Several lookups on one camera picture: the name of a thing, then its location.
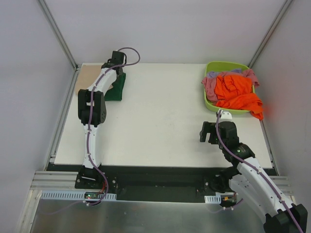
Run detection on right aluminium frame post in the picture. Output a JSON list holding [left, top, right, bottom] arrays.
[[248, 0, 295, 68]]

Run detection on green plastic basket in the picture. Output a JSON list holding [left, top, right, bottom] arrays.
[[204, 61, 249, 115]]

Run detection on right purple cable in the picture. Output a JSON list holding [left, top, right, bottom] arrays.
[[206, 111, 304, 233]]

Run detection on white cable duct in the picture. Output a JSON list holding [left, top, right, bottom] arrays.
[[41, 190, 117, 201], [204, 195, 222, 204]]

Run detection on right white cable duct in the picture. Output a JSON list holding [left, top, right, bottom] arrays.
[[204, 195, 222, 204]]

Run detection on lilac t shirt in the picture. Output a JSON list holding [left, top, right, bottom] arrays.
[[206, 68, 242, 78]]

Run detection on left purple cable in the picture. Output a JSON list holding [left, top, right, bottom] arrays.
[[38, 47, 141, 216]]

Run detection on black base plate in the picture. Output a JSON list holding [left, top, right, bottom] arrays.
[[46, 164, 277, 203]]

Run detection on beige t shirt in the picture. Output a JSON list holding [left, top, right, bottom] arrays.
[[75, 65, 116, 95]]

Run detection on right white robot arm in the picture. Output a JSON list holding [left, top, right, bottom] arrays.
[[200, 121, 308, 233]]

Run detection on folded green t shirt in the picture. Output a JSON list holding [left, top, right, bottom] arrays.
[[104, 73, 126, 101]]

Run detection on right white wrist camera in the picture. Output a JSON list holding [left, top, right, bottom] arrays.
[[216, 109, 232, 121]]

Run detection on orange t shirt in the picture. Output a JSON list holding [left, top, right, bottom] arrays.
[[214, 75, 263, 120]]

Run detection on purple cable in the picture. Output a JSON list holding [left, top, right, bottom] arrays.
[[206, 111, 304, 233], [38, 47, 141, 216]]

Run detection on pink t shirt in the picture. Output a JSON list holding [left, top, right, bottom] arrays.
[[201, 69, 259, 102]]

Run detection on left aluminium frame post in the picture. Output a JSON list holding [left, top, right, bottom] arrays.
[[36, 0, 78, 71]]

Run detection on left white cable duct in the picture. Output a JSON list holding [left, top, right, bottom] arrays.
[[41, 190, 117, 201]]

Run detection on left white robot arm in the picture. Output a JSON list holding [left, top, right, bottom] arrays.
[[78, 50, 127, 189]]

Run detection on aluminium frame post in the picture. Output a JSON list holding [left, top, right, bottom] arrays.
[[248, 0, 295, 68], [36, 0, 78, 71]]

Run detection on front aluminium rail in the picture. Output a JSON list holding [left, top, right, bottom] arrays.
[[30, 171, 294, 196]]

